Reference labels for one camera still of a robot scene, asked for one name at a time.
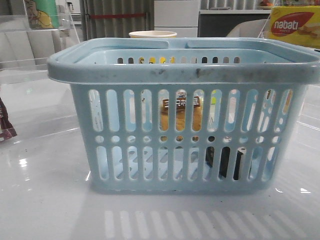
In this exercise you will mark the packaged bread brown label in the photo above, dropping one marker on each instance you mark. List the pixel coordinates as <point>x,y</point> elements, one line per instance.
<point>180,110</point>

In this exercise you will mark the light blue plastic basket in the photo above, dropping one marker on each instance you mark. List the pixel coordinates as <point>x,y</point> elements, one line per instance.
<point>252,89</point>

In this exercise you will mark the black object behind basket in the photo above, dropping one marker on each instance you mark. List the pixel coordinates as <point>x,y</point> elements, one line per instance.
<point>224,162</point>

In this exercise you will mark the yellow white paper cup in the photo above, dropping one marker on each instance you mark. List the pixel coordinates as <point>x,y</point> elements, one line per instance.
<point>152,34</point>

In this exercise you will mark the white cabinet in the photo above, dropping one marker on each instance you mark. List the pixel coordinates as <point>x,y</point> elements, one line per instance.
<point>179,16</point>

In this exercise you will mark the red barrier tape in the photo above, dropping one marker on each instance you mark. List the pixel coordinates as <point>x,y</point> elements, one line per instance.
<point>118,16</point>

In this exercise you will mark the clear acrylic stand right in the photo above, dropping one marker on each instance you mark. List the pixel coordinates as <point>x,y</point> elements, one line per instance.
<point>265,29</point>

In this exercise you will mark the dark red snack packet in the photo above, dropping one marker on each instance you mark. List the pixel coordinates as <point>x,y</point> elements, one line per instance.
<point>7,130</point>

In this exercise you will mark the clear acrylic shelf stand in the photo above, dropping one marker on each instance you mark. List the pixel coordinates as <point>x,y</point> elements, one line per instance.
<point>24,51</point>

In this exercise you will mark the green yellow snack package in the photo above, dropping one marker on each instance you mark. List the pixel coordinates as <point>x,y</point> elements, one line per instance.
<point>42,14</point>

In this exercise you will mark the yellow nabati wafer box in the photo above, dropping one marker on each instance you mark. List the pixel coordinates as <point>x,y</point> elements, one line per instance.
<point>298,25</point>

